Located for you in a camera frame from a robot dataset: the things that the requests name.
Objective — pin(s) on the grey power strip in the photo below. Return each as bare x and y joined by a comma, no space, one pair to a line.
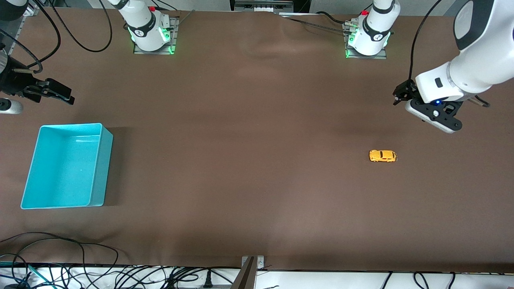
263,6

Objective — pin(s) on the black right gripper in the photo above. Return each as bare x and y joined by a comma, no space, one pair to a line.
12,82

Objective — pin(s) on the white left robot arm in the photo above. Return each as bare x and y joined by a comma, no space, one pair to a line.
474,72

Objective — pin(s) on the black power plug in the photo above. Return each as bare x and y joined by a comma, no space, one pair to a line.
207,281

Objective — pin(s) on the grey metal bracket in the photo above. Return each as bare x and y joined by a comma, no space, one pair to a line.
249,277

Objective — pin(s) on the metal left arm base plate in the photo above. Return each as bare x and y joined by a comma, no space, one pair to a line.
381,57

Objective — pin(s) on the aluminium frame profile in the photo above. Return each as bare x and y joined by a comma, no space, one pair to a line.
24,24

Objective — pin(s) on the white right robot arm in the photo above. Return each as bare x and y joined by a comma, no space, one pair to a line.
140,24

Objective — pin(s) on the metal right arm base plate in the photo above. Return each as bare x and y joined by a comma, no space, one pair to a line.
175,32

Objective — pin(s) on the teal plastic bin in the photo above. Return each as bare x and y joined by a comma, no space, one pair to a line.
64,168

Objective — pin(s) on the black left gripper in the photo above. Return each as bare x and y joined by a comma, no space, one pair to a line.
404,92

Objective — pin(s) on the yellow toy beetle car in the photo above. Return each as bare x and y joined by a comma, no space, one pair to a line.
382,155

